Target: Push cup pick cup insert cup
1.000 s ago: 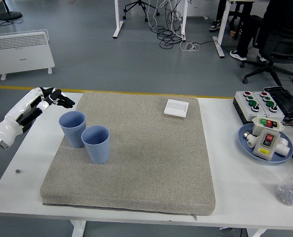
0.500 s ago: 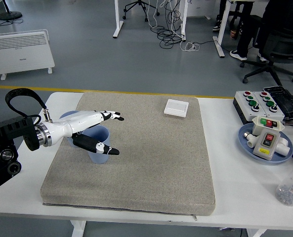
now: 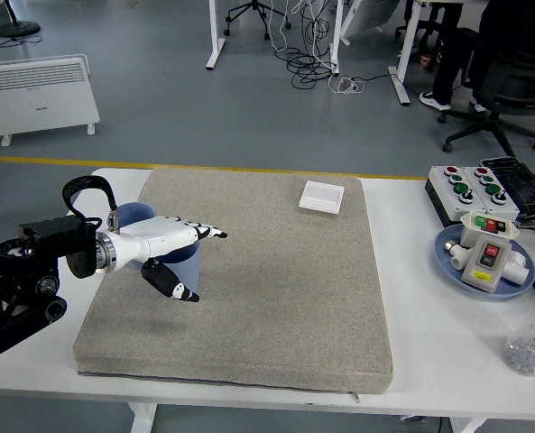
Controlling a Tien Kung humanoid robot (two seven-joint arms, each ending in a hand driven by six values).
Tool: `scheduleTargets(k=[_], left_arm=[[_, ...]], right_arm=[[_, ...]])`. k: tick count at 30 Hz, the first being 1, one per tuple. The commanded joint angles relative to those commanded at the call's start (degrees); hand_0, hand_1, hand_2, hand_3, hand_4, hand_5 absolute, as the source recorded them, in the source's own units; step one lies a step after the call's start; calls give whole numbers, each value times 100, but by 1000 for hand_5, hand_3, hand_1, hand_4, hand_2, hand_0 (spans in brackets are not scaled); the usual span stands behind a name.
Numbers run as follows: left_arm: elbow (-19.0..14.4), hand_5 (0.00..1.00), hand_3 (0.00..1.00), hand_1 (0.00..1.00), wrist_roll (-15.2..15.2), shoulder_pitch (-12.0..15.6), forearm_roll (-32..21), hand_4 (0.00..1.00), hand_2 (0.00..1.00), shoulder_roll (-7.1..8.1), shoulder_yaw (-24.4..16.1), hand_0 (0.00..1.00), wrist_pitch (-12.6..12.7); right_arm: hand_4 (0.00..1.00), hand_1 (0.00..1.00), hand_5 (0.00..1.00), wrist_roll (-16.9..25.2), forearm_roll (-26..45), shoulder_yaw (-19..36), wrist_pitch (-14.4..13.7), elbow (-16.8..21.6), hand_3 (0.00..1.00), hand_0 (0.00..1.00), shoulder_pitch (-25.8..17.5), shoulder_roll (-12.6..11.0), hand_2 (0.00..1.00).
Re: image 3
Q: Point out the grey power push-button switch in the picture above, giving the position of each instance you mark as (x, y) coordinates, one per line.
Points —
(486, 266)

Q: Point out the black tool case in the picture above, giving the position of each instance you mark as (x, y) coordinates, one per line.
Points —
(526, 185)

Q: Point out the cream three-button switch box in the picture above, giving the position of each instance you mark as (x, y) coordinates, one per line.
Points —
(470, 225)

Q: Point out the white desk frame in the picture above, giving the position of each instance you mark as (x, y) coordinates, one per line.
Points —
(214, 36)
(402, 67)

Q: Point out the blue ribbed plastic cup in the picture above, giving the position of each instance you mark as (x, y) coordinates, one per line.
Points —
(188, 270)
(134, 212)

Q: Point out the grey-brown cushion mat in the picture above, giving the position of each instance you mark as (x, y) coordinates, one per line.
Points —
(249, 293)

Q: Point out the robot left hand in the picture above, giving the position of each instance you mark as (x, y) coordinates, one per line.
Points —
(159, 236)

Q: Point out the white wall switch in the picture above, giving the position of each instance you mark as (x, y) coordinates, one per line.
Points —
(322, 197)

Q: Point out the blue plate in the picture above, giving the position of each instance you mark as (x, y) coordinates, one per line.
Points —
(447, 270)

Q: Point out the clear bottle with red cap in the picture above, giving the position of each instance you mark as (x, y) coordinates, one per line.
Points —
(528, 343)

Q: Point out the brown can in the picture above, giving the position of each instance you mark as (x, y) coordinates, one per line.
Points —
(426, 61)

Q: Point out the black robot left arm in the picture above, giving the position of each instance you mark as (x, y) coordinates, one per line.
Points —
(37, 270)

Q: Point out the white table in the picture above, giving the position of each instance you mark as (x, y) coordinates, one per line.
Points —
(429, 338)

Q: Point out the seated person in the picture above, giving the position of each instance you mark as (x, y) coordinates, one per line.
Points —
(447, 67)

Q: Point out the white electric panel heater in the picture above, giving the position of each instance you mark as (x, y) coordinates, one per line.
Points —
(37, 104)
(371, 15)

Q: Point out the white push-button control box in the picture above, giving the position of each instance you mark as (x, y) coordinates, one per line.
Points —
(501, 205)
(449, 198)

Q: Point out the black office chair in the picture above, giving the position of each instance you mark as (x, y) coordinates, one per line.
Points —
(515, 85)

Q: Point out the black round stand base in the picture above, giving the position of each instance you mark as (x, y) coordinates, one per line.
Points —
(16, 28)

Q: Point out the black chair star base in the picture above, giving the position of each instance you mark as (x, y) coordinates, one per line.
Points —
(254, 6)

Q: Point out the white pipe fitting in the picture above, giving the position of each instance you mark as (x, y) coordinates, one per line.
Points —
(457, 259)
(517, 270)

